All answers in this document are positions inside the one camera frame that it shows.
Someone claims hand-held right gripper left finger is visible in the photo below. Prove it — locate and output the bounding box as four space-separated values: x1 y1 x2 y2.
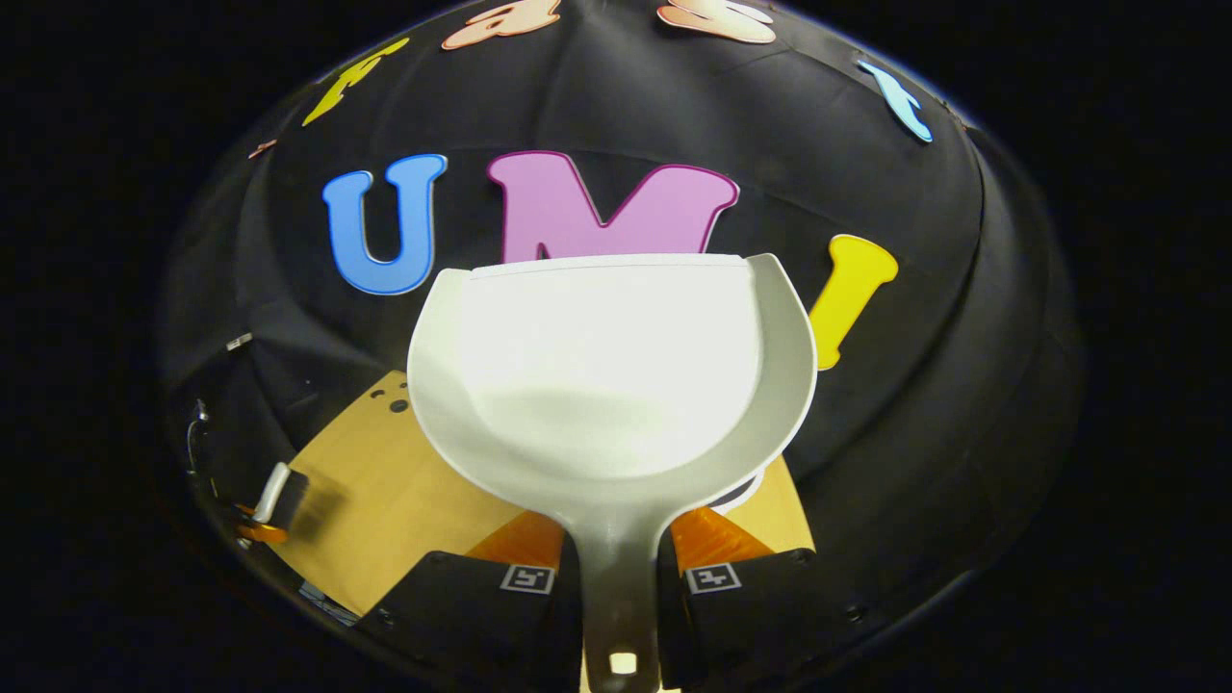
352 509 586 692

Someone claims small white broom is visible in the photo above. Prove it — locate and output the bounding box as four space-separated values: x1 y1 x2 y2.
252 462 311 532

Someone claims white ribbed garbage bin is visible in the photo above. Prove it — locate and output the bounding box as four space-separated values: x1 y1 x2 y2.
710 469 767 514

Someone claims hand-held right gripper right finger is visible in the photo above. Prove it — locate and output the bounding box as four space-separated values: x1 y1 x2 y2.
657 506 874 689

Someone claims wooden desktop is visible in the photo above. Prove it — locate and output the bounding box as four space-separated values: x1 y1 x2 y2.
274 371 817 617

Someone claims white dustpan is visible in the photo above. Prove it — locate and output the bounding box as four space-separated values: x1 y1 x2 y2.
406 252 819 693

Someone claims black backdrop cloth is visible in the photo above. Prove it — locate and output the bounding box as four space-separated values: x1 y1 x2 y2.
159 0 1084 655

